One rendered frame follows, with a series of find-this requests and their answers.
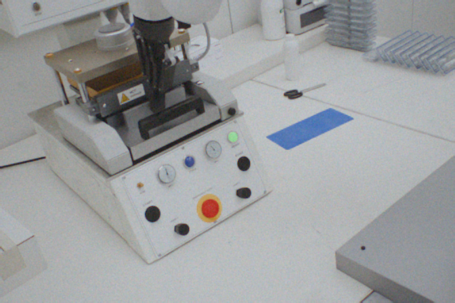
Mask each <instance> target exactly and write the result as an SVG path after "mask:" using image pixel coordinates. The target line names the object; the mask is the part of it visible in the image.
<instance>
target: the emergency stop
mask: <svg viewBox="0 0 455 303"><path fill-rule="evenodd" d="M218 211H219V204H218V203H217V201H216V200H214V199H207V200H205V201H204V202H203V203H202V213H203V215H204V216H205V217H207V218H214V217H216V216H217V213H218Z"/></svg>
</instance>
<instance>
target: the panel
mask: <svg viewBox="0 0 455 303"><path fill-rule="evenodd" d="M231 132H235V133H236V134H237V140H235V141H230V139H229V134H230V133H231ZM211 140H215V141H217V142H219V144H220V146H221V155H220V156H219V157H218V158H217V159H215V160H210V159H208V158H207V157H206V156H205V154H204V151H203V150H204V145H205V143H206V142H207V141H211ZM188 156H191V157H193V159H194V160H195V164H194V166H193V167H191V168H189V167H187V166H186V164H185V159H186V158H187V157H188ZM241 158H248V159H249V160H250V161H251V167H250V168H249V169H248V170H242V169H241V168H240V167H239V164H238V163H239V160H240V159H241ZM163 164H169V165H171V166H173V167H174V168H175V170H176V178H175V180H174V181H173V182H171V183H169V184H163V183H160V182H159V181H158V179H157V178H156V171H157V169H158V167H159V166H161V165H163ZM119 179H120V180H121V183H122V184H123V187H124V189H125V191H126V192H127V195H128V196H129V199H130V200H131V203H132V206H133V208H134V210H135V212H136V214H137V217H138V219H139V221H140V223H141V225H142V227H143V229H144V231H145V234H146V236H147V238H148V240H149V242H150V245H151V246H152V249H153V251H154V254H155V256H156V258H157V259H159V258H161V257H163V256H164V255H166V254H168V253H169V252H171V250H174V249H175V248H177V247H178V246H180V245H181V244H183V243H185V242H187V241H189V240H191V239H193V238H194V237H196V236H197V235H200V234H201V233H203V232H204V231H206V230H207V229H210V228H211V227H213V226H214V225H216V224H217V223H220V222H221V221H223V220H224V219H226V218H227V217H229V216H231V215H232V214H233V213H235V212H237V211H238V210H240V209H241V208H244V207H245V206H247V205H249V204H251V203H252V202H254V201H255V200H258V199H259V198H260V197H262V196H264V195H265V194H267V193H268V191H267V188H266V186H265V183H264V181H263V179H262V176H261V174H260V172H259V169H258V167H257V164H256V162H255V159H254V157H253V155H252V153H251V150H250V148H249V146H248V142H247V141H246V139H245V137H244V135H243V132H242V129H241V128H240V125H239V123H238V120H237V118H235V119H233V120H231V121H229V122H227V123H225V124H223V125H221V126H219V127H217V128H215V129H213V130H211V131H209V132H207V133H205V134H203V135H201V136H199V137H197V138H195V139H193V140H191V141H189V142H187V143H184V145H182V146H180V147H178V148H176V149H174V150H172V151H169V152H167V153H165V154H163V155H161V156H159V157H157V158H155V159H153V160H151V161H149V162H147V163H145V164H143V165H141V166H139V167H137V168H135V169H133V170H131V171H129V172H127V173H125V174H122V175H121V176H119ZM241 187H248V188H250V189H251V191H252V194H251V196H250V197H249V198H248V199H243V198H240V197H238V196H237V195H236V190H237V189H239V188H241ZM207 199H214V200H216V201H217V203H218V204H219V211H218V213H217V216H216V217H214V218H207V217H205V216H204V215H203V213H202V203H203V202H204V201H205V200H207ZM154 207H156V208H158V209H159V211H160V217H159V219H158V220H156V221H151V220H149V219H148V218H147V211H148V210H149V209H150V208H154ZM178 223H185V224H187V225H189V227H190V232H189V233H188V234H187V235H185V236H183V235H178V234H176V232H174V226H175V225H177V224H178Z"/></svg>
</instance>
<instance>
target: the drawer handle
mask: <svg viewBox="0 0 455 303"><path fill-rule="evenodd" d="M192 110H196V111H197V112H198V113H200V114H202V113H205V110H204V104H203V101H202V97H201V96H199V95H195V96H192V97H190V98H188V99H185V100H183V101H181V102H179V103H177V104H175V105H172V106H169V107H167V108H165V109H163V110H161V111H159V112H156V113H154V114H152V115H150V116H147V117H145V118H143V119H141V120H139V121H138V125H139V126H138V128H139V132H140V135H141V138H143V139H145V140H146V139H149V138H150V135H149V132H148V131H149V130H151V129H154V128H156V127H158V126H160V125H162V124H164V123H166V122H168V121H170V120H174V119H176V118H178V117H180V116H182V115H184V114H187V113H188V112H191V111H192Z"/></svg>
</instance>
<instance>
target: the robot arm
mask: <svg viewBox="0 0 455 303"><path fill-rule="evenodd" d="M222 1H223V0H129V11H130V12H132V13H133V27H134V29H133V30H132V33H133V36H134V39H135V44H136V48H137V51H138V55H139V62H140V65H141V69H142V74H143V75H144V76H145V75H146V79H147V82H148V83H149V85H148V86H149V100H150V110H151V111H152V112H153V113H155V112H158V111H160V110H162V109H165V91H166V90H168V89H171V87H172V83H173V77H174V72H175V66H176V64H177V63H178V61H179V58H178V57H177V56H173V55H172V53H171V52H170V49H171V44H170V41H169V38H170V36H171V34H172V32H173V31H174V28H175V20H178V21H181V22H185V23H188V24H193V25H197V24H202V23H204V22H208V21H211V20H213V18H214V17H215V16H216V15H217V14H218V13H219V9H220V7H221V4H222Z"/></svg>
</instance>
